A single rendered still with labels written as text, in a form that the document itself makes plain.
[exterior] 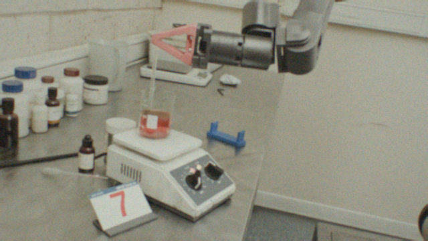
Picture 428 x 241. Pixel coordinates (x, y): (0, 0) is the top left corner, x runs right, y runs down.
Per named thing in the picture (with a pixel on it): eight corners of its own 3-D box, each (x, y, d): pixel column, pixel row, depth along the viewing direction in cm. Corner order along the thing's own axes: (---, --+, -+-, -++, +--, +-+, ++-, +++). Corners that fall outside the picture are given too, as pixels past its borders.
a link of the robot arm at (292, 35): (310, 40, 65) (309, 72, 73) (309, -13, 71) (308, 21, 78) (235, 43, 68) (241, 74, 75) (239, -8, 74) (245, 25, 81)
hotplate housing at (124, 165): (235, 197, 76) (241, 156, 74) (194, 225, 65) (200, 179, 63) (142, 158, 87) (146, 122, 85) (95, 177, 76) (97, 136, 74)
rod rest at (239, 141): (246, 144, 104) (248, 130, 103) (239, 147, 101) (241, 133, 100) (213, 132, 109) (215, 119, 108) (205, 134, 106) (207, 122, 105)
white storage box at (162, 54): (229, 65, 211) (233, 36, 207) (210, 76, 176) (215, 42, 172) (171, 54, 217) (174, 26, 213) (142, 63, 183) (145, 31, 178)
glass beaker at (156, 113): (178, 142, 75) (183, 97, 73) (146, 146, 72) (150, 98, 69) (159, 129, 81) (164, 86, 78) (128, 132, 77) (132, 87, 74)
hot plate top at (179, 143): (204, 144, 77) (204, 140, 77) (162, 162, 67) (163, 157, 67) (154, 126, 83) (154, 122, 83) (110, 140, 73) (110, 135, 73)
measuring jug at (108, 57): (137, 96, 132) (141, 49, 128) (97, 97, 125) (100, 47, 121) (116, 81, 146) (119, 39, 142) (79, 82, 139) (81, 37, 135)
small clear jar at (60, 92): (35, 118, 101) (36, 92, 99) (43, 111, 106) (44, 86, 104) (59, 121, 101) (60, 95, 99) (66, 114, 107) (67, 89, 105)
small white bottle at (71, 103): (64, 113, 107) (65, 83, 105) (77, 113, 108) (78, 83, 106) (65, 117, 104) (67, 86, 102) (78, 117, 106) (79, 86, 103)
